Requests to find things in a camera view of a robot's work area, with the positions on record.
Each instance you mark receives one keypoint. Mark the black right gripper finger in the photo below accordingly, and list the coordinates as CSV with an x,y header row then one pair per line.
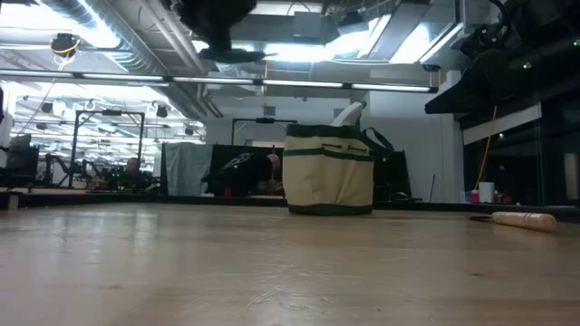
x,y
466,95

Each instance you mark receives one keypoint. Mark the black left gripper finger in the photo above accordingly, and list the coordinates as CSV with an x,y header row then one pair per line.
x,y
231,55

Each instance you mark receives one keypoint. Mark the green spray bottle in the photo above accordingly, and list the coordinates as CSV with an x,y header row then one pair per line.
x,y
349,115

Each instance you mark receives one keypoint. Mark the beige green gardening bag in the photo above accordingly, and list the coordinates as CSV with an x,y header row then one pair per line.
x,y
326,181

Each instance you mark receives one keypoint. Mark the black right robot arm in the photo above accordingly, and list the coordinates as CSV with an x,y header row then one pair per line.
x,y
557,54

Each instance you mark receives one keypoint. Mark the overhead LED light bar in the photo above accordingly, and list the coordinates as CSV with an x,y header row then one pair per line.
x,y
213,80

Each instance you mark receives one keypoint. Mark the white paper roll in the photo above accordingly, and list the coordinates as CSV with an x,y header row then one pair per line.
x,y
486,192

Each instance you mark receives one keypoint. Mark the red cup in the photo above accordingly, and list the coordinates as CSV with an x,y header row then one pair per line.
x,y
474,197

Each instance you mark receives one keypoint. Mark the person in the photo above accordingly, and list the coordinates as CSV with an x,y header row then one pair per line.
x,y
132,165
244,174

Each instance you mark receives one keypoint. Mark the grey cloth cover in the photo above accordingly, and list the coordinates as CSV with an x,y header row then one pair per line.
x,y
186,167

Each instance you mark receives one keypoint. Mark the silver ceiling duct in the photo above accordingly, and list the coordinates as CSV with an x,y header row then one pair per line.
x,y
149,27

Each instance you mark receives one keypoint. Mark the low black rig frame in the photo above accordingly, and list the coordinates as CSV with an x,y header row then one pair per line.
x,y
265,120

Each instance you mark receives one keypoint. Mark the tall black rig frame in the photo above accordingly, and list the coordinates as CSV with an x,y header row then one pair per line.
x,y
111,112

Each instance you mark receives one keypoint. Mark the black aluminium table frame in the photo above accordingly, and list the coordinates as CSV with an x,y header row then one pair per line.
x,y
90,199

